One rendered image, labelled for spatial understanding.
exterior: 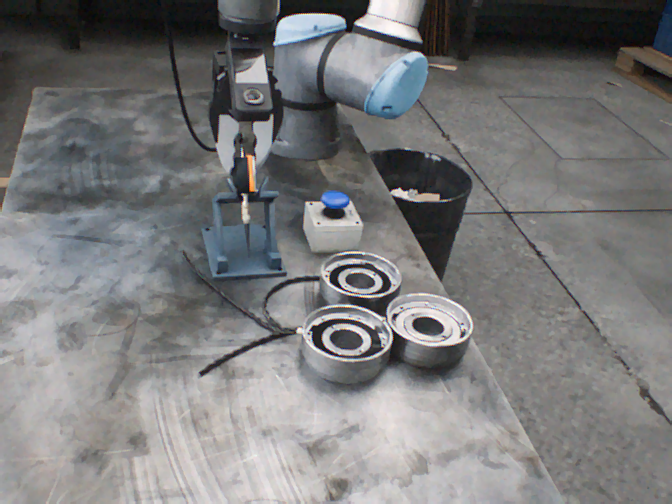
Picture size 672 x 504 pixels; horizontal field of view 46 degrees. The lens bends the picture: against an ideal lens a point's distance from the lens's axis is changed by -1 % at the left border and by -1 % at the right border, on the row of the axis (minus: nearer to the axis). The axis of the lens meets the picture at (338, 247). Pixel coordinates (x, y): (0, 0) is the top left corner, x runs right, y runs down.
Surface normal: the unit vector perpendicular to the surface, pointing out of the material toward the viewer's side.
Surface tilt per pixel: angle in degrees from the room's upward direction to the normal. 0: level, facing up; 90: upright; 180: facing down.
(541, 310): 0
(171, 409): 0
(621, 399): 0
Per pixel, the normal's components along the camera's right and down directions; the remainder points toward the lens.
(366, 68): -0.44, 0.08
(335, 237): 0.21, 0.54
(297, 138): 0.00, 0.25
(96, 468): 0.11, -0.85
